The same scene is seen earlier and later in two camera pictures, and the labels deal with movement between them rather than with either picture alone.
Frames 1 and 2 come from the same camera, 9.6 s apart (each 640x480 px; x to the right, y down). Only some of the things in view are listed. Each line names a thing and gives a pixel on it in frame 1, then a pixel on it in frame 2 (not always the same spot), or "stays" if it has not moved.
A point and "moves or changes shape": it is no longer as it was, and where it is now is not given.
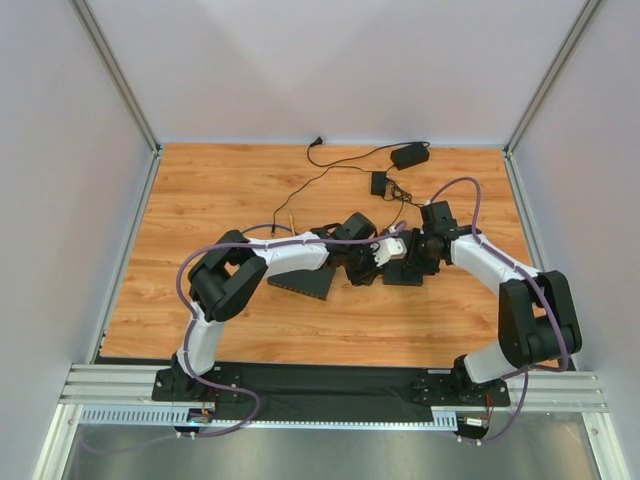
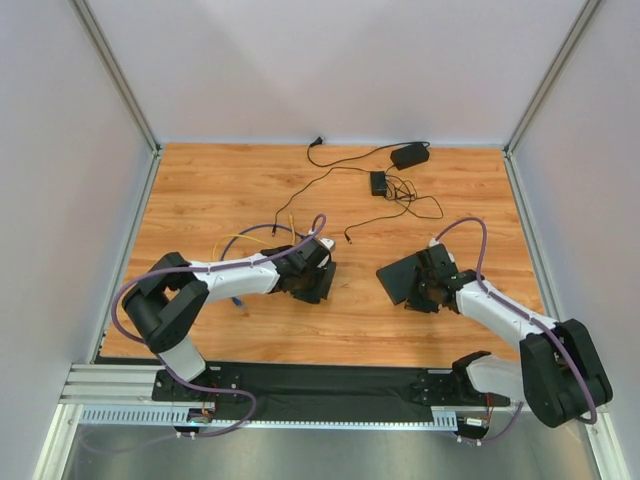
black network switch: x=399 y=274 moves or changes shape
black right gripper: x=407 y=262 -> x=417 y=288
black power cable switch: x=392 y=186 -> x=384 y=215
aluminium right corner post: x=559 y=59 stays
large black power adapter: x=409 y=156 stays
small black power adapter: x=378 y=183 stays
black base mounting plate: x=325 y=390 stays
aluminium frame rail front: x=132 y=385 stays
